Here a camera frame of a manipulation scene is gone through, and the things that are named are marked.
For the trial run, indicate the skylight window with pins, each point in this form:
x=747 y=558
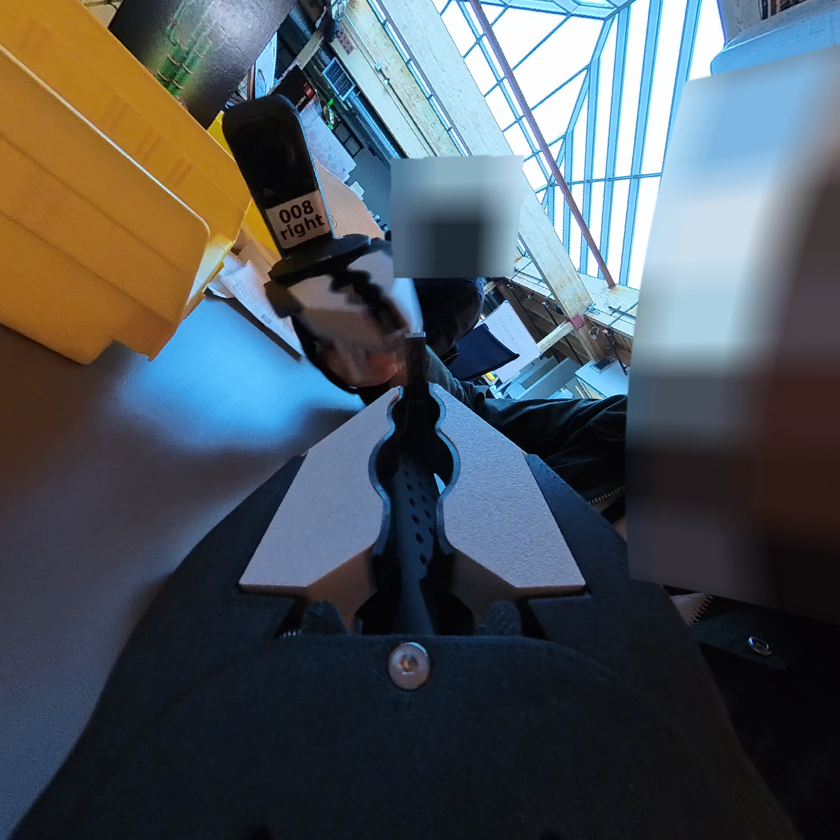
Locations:
x=590 y=98

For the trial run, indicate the person's right forearm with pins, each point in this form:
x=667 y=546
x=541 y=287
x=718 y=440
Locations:
x=538 y=433

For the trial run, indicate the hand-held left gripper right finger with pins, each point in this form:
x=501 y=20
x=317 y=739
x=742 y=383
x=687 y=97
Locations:
x=505 y=518

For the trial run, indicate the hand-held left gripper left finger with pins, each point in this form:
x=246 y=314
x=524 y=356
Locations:
x=321 y=518

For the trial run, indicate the black perforated pad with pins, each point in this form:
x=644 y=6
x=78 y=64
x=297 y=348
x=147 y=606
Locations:
x=417 y=525

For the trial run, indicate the white papers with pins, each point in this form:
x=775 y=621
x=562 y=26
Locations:
x=256 y=295

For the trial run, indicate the white board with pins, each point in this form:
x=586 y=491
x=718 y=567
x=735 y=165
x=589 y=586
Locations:
x=518 y=321

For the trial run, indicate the large yellow plastic bin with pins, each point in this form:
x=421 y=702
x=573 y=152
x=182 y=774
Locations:
x=98 y=216

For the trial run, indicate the red ceiling pipe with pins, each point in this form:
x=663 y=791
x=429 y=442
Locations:
x=535 y=131

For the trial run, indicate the black panel with green print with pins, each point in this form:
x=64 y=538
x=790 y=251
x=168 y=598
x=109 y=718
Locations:
x=216 y=52

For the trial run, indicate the person's right hand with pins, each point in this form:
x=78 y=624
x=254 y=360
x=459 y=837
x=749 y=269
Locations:
x=374 y=369

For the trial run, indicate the dark blue fabric chair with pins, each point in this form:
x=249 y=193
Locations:
x=492 y=344

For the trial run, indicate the grey desk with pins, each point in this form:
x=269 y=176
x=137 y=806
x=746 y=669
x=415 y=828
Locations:
x=131 y=459

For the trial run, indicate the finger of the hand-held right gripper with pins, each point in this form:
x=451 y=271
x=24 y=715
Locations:
x=328 y=305
x=377 y=269

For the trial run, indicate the dark thin toy brick plate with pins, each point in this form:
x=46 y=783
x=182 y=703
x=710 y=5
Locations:
x=416 y=367

